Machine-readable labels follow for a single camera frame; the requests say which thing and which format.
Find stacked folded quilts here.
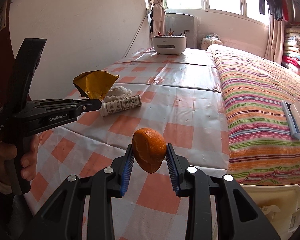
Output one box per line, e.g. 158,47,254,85
281,22,300,76

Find yellow snack wrapper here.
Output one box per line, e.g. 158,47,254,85
73,70,120,100

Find white tube bottle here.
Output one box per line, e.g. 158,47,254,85
99,94,142,117

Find striped colourful bedspread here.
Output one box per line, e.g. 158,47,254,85
208,44,300,186

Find cream plastic trash bin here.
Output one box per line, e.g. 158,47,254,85
241,184,300,239

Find white knitted cap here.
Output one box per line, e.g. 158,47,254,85
103,86,132,102

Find left hand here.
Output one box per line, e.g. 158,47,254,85
0,134,40,182

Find white storage caddy box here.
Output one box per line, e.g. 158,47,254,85
152,35,187,55

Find white air conditioner unit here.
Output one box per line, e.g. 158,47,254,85
165,13,199,49

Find pink window curtain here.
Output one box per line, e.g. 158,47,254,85
149,0,166,39

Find orange white checkered tablecloth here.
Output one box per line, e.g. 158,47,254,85
25,49,229,239

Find orange peel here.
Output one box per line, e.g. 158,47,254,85
132,127,167,173

